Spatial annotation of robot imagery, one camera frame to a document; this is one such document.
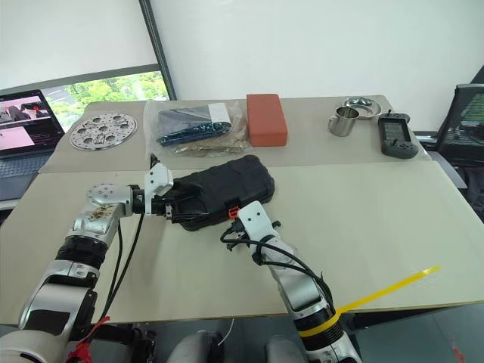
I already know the red-orange rectangular box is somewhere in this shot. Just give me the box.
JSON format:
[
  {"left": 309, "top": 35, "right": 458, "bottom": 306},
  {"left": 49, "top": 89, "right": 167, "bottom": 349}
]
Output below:
[{"left": 246, "top": 93, "right": 290, "bottom": 148}]

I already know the tan woven item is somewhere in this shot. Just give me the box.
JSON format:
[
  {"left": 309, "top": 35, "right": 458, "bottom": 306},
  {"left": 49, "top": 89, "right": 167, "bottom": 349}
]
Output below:
[{"left": 174, "top": 113, "right": 250, "bottom": 157}]

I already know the dark grey handheld game console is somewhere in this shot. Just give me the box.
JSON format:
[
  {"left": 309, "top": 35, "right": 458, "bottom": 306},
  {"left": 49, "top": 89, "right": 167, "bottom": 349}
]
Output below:
[{"left": 377, "top": 109, "right": 420, "bottom": 160}]

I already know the yellow zip tie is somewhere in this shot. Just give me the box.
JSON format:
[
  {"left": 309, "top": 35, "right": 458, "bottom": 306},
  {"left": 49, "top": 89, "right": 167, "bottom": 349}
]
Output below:
[{"left": 298, "top": 265, "right": 442, "bottom": 338}]

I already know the red cable tie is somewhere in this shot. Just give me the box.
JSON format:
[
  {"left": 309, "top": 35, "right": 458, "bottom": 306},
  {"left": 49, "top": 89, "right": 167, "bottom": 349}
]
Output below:
[{"left": 67, "top": 315, "right": 111, "bottom": 361}]

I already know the black plastic tool case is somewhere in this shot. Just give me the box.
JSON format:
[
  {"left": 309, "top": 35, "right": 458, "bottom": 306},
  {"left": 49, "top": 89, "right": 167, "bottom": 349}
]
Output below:
[{"left": 172, "top": 154, "right": 279, "bottom": 232}]

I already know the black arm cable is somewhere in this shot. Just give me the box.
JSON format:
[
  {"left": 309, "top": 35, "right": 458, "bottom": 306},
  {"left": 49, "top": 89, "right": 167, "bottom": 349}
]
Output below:
[
  {"left": 111, "top": 222, "right": 124, "bottom": 317},
  {"left": 98, "top": 213, "right": 145, "bottom": 326},
  {"left": 220, "top": 229, "right": 336, "bottom": 307}
]

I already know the stainless steel bowl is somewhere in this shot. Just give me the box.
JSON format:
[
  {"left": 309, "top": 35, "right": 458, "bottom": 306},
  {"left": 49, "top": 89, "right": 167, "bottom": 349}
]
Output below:
[{"left": 343, "top": 96, "right": 383, "bottom": 122}]

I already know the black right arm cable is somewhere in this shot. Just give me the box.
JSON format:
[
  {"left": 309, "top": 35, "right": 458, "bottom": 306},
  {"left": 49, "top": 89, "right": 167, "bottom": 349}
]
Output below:
[{"left": 220, "top": 229, "right": 336, "bottom": 307}]

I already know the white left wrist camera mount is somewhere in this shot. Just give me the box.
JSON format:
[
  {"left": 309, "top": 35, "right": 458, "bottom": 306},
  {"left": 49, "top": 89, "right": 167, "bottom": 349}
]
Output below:
[{"left": 142, "top": 162, "right": 175, "bottom": 218}]

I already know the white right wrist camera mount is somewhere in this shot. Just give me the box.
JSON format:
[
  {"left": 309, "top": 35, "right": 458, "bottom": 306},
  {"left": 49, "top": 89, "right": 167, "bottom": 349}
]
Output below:
[{"left": 237, "top": 201, "right": 279, "bottom": 244}]

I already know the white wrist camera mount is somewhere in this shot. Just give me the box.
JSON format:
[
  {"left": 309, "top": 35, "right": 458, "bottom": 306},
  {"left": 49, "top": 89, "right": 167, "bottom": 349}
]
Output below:
[
  {"left": 237, "top": 201, "right": 279, "bottom": 244},
  {"left": 142, "top": 162, "right": 175, "bottom": 218}
]

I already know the grey laptop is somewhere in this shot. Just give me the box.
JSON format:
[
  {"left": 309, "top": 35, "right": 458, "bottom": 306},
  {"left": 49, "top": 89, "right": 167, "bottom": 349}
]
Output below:
[{"left": 0, "top": 89, "right": 66, "bottom": 201}]

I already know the clear plastic bag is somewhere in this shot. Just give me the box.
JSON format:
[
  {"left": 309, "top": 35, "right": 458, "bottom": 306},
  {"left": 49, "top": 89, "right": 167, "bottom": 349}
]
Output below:
[{"left": 143, "top": 98, "right": 253, "bottom": 160}]

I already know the white roller blind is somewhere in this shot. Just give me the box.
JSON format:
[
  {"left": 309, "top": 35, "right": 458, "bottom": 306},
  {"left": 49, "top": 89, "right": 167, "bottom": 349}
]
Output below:
[{"left": 0, "top": 0, "right": 160, "bottom": 91}]

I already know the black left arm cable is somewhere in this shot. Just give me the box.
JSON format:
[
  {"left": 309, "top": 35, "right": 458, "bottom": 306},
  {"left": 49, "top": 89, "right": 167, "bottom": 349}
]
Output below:
[
  {"left": 111, "top": 222, "right": 124, "bottom": 317},
  {"left": 98, "top": 213, "right": 145, "bottom": 326}
]

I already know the stainless steel cup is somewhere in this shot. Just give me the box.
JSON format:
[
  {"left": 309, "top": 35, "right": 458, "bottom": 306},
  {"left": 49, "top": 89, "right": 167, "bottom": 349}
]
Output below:
[{"left": 327, "top": 106, "right": 361, "bottom": 138}]

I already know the grey rounded shape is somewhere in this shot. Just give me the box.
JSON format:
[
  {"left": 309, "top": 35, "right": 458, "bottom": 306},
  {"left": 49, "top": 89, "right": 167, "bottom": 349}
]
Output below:
[
  {"left": 266, "top": 334, "right": 308, "bottom": 363},
  {"left": 166, "top": 330, "right": 224, "bottom": 363}
]

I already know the thin white wire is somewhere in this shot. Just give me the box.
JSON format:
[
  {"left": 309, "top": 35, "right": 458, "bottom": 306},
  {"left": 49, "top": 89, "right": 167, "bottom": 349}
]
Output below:
[{"left": 217, "top": 318, "right": 235, "bottom": 347}]

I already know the perforated round metal plate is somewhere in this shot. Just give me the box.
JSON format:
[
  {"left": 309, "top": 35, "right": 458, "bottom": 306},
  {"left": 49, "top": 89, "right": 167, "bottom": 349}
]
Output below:
[{"left": 70, "top": 112, "right": 138, "bottom": 152}]

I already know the dark grey window frame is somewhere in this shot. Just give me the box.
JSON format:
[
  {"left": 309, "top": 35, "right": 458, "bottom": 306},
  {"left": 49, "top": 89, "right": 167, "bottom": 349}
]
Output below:
[{"left": 138, "top": 0, "right": 178, "bottom": 101}]

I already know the black mesh office chair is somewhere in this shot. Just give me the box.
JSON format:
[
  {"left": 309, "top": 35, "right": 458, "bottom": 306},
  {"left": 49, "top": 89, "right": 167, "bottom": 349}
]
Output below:
[{"left": 411, "top": 83, "right": 484, "bottom": 224}]

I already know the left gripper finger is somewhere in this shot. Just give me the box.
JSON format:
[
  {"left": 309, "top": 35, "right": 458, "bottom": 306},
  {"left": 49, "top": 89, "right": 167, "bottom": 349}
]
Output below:
[
  {"left": 169, "top": 209, "right": 211, "bottom": 225},
  {"left": 172, "top": 180, "right": 201, "bottom": 200}
]

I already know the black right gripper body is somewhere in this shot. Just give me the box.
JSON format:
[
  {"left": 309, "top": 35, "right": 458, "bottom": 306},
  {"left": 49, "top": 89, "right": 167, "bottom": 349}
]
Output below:
[{"left": 225, "top": 218, "right": 247, "bottom": 250}]

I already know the black under-table bracket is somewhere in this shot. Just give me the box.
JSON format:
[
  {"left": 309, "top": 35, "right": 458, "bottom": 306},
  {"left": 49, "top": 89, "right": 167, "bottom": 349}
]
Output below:
[{"left": 128, "top": 328, "right": 158, "bottom": 359}]

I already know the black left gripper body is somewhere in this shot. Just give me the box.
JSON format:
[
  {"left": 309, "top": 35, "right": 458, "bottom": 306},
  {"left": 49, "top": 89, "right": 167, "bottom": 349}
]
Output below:
[{"left": 152, "top": 188, "right": 183, "bottom": 223}]

